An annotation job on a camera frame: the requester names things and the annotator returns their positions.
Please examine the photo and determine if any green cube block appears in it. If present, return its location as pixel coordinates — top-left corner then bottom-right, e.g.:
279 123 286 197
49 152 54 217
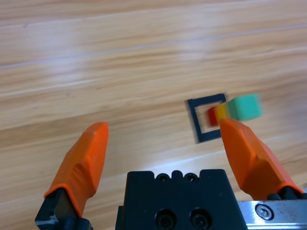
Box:
226 92 266 122

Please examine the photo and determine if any red cube block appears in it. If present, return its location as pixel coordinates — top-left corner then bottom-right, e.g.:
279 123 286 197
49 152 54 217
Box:
206 106 220 127

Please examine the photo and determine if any black tape square outline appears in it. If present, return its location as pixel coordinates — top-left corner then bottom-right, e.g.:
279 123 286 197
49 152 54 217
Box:
185 92 227 145

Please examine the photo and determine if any yellow cube block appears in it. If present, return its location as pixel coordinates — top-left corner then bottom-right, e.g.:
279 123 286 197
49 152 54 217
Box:
214 103 232 123

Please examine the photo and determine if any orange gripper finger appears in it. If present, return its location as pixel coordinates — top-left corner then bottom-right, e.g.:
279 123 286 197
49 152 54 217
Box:
35 121 110 230
218 118 305 201

